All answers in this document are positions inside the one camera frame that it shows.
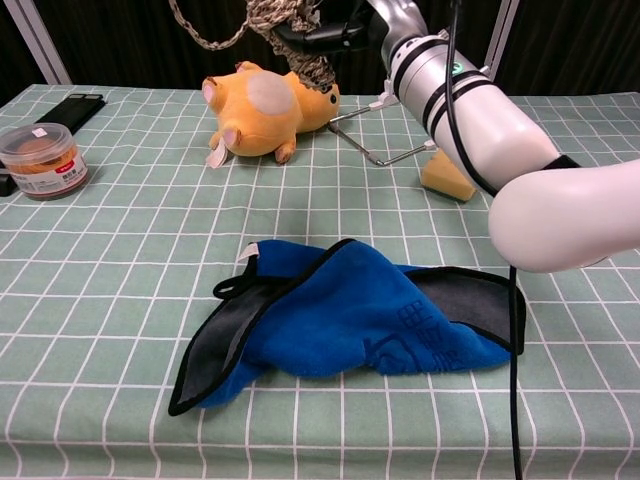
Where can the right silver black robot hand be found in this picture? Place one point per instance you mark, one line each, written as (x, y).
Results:
(397, 17)

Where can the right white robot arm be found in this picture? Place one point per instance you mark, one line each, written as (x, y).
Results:
(500, 130)

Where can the black pleated curtain panel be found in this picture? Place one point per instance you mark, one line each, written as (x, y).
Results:
(125, 45)
(12, 50)
(360, 70)
(575, 45)

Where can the yellow sponge with square hole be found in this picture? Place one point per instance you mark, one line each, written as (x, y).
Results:
(445, 180)

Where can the yellow plush toy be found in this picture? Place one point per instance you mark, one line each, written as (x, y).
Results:
(260, 125)

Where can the blue cloth with black trim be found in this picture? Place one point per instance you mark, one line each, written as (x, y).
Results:
(340, 310)

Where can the black power strip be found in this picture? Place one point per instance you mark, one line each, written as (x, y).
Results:
(65, 112)

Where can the green checked tablecloth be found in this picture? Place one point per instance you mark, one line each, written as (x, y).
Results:
(125, 280)

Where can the clear jar with orange contents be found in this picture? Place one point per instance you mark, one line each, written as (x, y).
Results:
(45, 165)

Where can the white partition post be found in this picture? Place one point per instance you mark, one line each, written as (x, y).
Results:
(502, 45)
(37, 45)

